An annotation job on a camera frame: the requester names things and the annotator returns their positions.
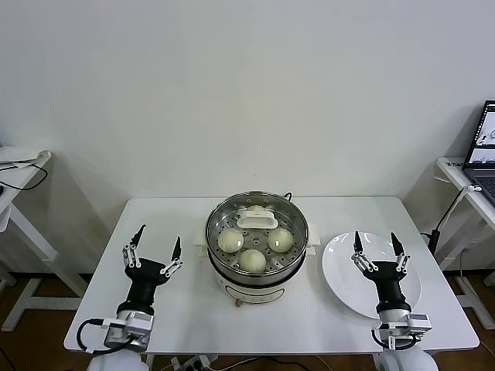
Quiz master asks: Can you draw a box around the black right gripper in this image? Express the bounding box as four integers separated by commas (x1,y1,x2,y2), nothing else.
350,230,411,312

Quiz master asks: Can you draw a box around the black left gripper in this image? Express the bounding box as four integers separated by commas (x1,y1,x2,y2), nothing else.
118,224,183,312

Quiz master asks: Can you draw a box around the round glass pot lid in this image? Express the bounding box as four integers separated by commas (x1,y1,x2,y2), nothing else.
204,191,310,274

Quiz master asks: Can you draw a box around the perforated steel steamer basket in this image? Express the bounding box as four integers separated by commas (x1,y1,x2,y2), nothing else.
203,192,310,277

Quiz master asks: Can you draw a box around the round white plate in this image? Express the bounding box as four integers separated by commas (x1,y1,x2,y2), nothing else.
320,230,422,321

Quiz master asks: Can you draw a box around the white laptop side table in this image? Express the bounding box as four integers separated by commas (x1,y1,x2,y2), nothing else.
435,156,495,329

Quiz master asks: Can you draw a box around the cream electric cooking pot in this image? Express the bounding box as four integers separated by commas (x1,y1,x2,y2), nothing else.
192,222,321,306

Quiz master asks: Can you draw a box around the white power strip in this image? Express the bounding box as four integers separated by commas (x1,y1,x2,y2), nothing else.
169,355,217,371

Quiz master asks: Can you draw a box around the open grey laptop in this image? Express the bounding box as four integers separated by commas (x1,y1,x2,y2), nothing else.
462,99,495,204

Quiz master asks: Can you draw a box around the white folded cloth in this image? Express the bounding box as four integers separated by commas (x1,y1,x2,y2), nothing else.
0,145,51,168

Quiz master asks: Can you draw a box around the black power adapter cable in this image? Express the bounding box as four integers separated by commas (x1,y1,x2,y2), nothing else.
421,189,465,252

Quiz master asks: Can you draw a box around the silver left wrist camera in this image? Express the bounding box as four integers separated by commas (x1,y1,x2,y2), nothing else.
103,311,155,349

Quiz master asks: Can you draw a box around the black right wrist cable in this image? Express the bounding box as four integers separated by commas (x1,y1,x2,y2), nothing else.
370,327,422,351

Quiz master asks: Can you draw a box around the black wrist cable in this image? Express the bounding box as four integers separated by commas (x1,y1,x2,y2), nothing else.
370,327,422,351
76,317,117,355

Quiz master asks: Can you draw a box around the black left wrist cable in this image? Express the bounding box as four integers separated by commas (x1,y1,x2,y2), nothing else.
76,317,117,355

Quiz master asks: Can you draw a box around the thin black looped cable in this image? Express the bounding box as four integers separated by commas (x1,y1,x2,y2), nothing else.
0,160,48,192

